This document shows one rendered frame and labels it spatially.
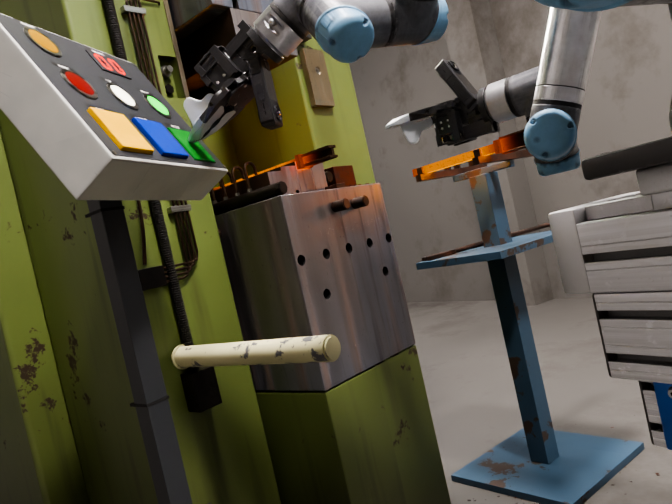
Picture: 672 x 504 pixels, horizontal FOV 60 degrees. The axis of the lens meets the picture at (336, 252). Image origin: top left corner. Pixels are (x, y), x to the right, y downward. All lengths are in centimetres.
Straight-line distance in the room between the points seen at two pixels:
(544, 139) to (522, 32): 359
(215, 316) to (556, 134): 84
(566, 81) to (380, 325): 78
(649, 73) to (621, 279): 338
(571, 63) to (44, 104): 75
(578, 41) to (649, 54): 300
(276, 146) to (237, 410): 82
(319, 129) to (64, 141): 104
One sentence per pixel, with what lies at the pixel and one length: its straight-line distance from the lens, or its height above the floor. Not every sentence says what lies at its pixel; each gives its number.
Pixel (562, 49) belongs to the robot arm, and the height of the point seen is 100.
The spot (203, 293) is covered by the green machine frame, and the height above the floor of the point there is 74.
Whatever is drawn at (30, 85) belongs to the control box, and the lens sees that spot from 89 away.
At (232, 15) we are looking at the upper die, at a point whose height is 135.
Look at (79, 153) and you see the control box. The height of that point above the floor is 98.
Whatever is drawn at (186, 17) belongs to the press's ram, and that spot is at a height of 137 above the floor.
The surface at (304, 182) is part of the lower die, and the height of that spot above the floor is 95.
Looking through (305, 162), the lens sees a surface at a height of 99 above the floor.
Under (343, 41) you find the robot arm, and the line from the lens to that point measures 89.
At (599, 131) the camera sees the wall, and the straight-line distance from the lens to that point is 417.
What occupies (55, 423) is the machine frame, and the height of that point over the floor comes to 50.
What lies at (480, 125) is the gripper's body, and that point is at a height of 95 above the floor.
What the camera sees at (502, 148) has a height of 93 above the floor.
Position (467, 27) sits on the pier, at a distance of 462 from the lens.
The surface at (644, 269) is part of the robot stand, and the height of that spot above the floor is 71.
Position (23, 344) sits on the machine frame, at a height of 71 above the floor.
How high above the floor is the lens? 80
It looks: 1 degrees down
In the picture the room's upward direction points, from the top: 13 degrees counter-clockwise
